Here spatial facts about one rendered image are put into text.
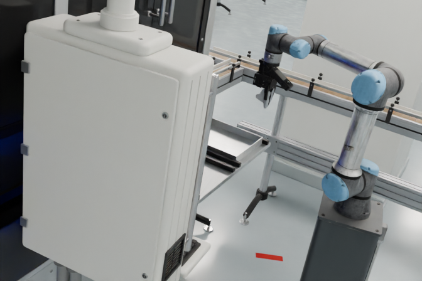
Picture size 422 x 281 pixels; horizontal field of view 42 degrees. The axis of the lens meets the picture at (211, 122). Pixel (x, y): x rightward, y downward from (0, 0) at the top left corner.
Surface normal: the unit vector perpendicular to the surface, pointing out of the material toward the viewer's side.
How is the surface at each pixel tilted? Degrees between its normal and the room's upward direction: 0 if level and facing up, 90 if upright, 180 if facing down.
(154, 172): 90
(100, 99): 90
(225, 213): 0
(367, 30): 90
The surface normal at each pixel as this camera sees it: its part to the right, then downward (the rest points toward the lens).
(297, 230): 0.15, -0.90
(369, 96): -0.73, 0.05
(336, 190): -0.77, 0.29
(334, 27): -0.50, 0.29
